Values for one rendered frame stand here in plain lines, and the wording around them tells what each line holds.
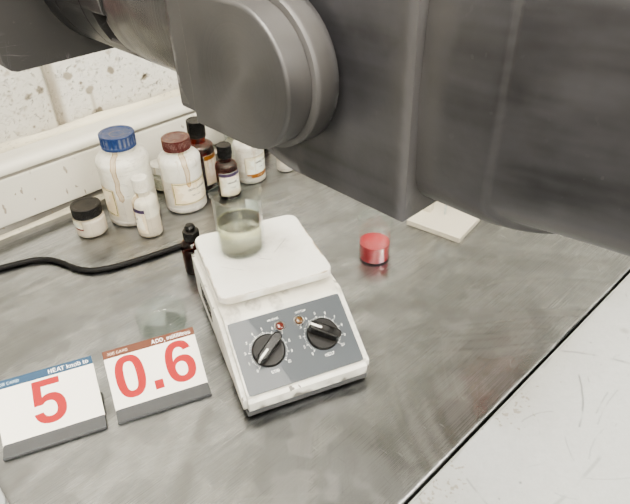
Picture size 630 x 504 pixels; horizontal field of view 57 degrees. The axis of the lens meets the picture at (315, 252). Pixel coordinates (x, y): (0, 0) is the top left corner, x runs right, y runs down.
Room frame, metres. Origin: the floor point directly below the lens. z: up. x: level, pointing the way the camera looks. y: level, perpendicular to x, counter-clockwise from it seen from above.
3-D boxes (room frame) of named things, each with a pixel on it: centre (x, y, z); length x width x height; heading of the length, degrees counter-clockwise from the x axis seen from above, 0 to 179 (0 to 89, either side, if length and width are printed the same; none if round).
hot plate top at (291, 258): (0.50, 0.06, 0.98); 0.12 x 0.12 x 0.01; 21
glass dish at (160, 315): (0.48, 0.17, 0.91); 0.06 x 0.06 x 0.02
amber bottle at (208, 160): (0.80, 0.17, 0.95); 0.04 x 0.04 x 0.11
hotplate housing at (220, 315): (0.47, 0.05, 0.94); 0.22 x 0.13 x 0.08; 21
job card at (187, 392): (0.39, 0.16, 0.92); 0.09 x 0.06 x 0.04; 111
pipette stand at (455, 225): (0.68, -0.18, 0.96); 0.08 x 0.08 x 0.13; 52
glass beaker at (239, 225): (0.50, 0.08, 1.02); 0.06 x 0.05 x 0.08; 176
